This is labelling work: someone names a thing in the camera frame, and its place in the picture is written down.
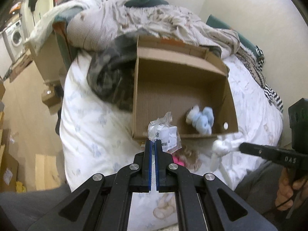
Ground pink round soft ball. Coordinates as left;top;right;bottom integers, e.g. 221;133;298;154
172;156;185;166

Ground brown cardboard box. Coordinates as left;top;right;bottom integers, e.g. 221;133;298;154
131;35;238;140

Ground clear plastic bag with scrunchie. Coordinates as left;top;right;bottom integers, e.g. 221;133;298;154
148;112;182;154

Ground white washing machine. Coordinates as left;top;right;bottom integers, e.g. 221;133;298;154
3;19;26;64

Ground light blue fluffy socks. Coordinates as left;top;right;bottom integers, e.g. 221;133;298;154
185;105;214;135

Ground beige lace scrunchie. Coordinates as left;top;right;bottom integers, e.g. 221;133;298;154
180;149;202;172

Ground white floral duvet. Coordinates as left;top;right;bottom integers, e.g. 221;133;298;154
58;50;284;230

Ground dark green fleece garment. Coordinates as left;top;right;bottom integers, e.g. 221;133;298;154
87;29;150;112

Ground person's right hand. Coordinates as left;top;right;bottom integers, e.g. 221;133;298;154
275;168;307;211

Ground beige patterned blanket pile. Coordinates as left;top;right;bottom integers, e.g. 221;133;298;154
26;0;240;58

